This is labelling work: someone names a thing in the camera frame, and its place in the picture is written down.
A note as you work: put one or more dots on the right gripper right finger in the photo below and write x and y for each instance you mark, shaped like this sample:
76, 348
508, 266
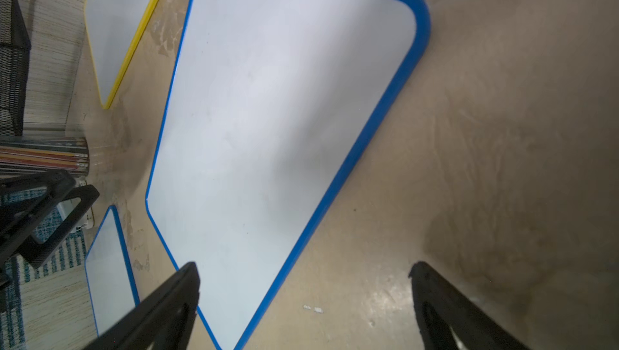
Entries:
446, 317

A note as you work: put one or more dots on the pencil cup holder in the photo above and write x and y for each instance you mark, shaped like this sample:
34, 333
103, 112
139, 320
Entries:
33, 155

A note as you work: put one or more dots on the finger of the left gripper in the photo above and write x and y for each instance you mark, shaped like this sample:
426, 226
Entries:
20, 219
37, 252

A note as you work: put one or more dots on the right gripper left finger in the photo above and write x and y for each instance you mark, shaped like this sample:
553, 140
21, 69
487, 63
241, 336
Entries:
164, 320

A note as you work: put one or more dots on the yellow whiteboard back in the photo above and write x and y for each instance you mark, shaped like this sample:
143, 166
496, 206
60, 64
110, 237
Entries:
114, 29

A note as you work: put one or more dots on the black mesh shelf rack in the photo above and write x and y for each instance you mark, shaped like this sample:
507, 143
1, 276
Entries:
15, 61

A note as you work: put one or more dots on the blue whiteboard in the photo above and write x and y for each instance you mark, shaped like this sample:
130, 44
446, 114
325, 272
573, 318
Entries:
271, 104
112, 289

